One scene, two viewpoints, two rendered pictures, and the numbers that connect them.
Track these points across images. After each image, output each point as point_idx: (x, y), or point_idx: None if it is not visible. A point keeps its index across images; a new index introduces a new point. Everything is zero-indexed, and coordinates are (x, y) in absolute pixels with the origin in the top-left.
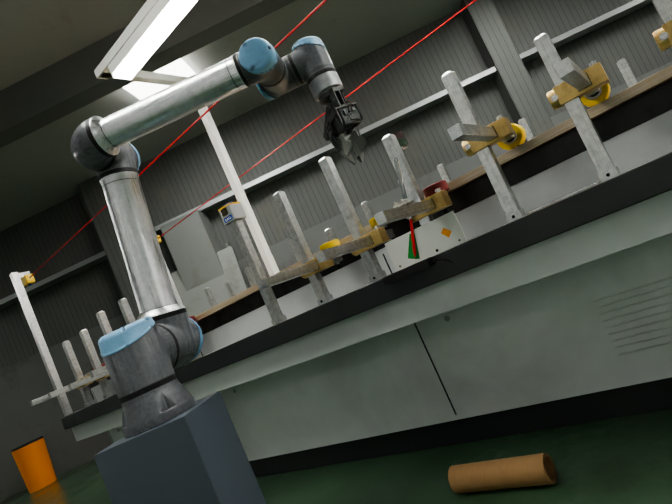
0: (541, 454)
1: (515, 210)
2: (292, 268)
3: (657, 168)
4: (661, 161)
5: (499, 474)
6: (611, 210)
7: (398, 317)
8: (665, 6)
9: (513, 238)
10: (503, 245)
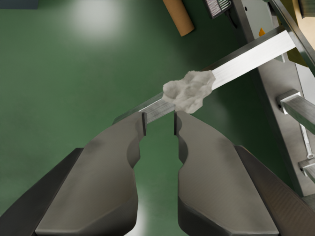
0: (188, 31)
1: (286, 110)
2: None
3: (296, 182)
4: (299, 187)
5: (169, 12)
6: (279, 148)
7: None
8: None
9: (260, 94)
10: (255, 83)
